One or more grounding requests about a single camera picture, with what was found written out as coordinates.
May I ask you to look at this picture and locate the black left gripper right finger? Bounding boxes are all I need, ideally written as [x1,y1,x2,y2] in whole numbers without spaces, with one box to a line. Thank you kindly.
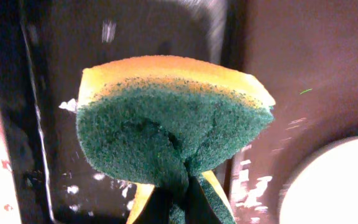
[185,177,221,224]

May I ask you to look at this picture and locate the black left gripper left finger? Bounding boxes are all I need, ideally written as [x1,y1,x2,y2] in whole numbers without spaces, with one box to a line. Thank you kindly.
[133,187,173,224]

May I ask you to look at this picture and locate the green yellow sponge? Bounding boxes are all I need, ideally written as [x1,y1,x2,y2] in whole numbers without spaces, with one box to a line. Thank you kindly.
[76,55,275,223]

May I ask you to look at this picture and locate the white plate pinkish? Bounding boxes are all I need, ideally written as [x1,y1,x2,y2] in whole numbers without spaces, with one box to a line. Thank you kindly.
[278,136,358,224]

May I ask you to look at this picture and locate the brown serving tray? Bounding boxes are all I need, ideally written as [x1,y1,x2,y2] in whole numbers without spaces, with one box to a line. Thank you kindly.
[231,0,358,223]

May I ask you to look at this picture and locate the black small tray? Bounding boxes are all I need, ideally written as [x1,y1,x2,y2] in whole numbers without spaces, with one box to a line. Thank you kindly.
[0,0,237,223]

